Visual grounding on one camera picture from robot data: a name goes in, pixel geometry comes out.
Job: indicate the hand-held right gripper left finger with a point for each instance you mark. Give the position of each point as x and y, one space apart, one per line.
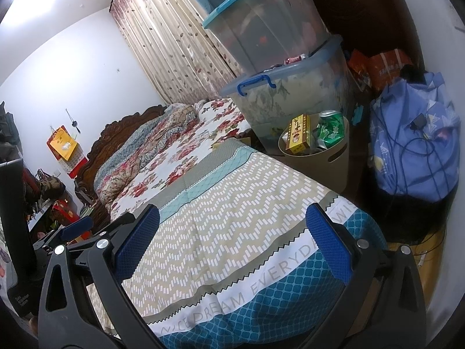
136 240

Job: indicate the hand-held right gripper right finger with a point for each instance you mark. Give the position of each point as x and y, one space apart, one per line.
327 240

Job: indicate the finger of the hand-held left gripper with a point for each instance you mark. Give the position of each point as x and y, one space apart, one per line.
76 229
116 223

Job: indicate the beige plastic bin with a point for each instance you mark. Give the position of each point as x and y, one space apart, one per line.
316 171

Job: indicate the crushed green drink can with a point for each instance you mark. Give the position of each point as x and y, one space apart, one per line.
330 131

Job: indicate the yellow and red box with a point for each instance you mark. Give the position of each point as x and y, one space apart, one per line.
298 132

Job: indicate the red gift box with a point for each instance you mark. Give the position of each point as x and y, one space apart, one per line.
65 212

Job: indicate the grey shelf unit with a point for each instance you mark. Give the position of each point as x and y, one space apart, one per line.
40 216

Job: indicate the brown handbag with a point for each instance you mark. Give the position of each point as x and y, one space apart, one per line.
51 185

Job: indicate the floral bed sheet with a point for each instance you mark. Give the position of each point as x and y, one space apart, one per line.
174 160

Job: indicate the yellow hanging bag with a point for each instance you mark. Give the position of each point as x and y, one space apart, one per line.
61 143

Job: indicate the patchwork floral quilt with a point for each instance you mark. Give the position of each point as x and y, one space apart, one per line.
145 141

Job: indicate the carved wooden headboard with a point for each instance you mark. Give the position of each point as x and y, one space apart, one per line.
109 134

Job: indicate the chevron patterned blanket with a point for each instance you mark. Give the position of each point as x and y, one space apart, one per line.
236 207

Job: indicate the hanging keys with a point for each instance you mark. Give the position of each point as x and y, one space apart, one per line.
74 123

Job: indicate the blue cloth bundle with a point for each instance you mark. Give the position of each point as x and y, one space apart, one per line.
410 160

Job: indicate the black adapter plug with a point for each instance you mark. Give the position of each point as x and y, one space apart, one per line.
418 123

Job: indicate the orange cardboard box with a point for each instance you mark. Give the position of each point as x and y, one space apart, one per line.
358 67
385 67

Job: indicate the small red packet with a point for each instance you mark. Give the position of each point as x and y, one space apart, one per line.
296 59

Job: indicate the leaf patterned curtain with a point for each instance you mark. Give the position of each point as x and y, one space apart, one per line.
163 43

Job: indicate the dark brown wardrobe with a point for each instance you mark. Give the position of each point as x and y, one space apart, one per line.
363 7

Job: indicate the red wall calendar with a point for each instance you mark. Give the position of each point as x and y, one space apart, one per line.
78 165

